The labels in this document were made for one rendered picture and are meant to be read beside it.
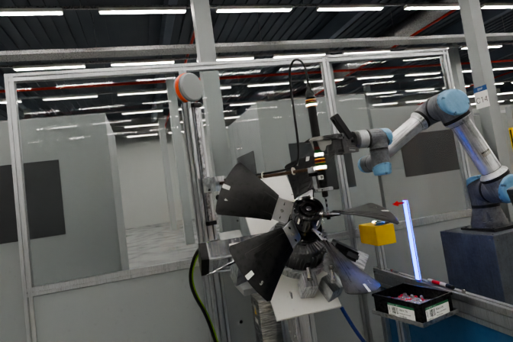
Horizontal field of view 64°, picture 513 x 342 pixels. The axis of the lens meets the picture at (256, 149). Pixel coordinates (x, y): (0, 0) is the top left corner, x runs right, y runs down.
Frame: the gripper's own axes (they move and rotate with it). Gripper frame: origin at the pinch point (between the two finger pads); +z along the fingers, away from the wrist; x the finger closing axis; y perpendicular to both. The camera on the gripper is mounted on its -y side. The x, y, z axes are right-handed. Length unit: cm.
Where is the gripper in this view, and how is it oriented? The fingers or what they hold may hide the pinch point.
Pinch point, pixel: (309, 139)
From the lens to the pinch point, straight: 164.3
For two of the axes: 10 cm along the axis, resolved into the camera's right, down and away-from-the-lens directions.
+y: 1.3, 9.9, -0.9
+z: -9.6, 1.0, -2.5
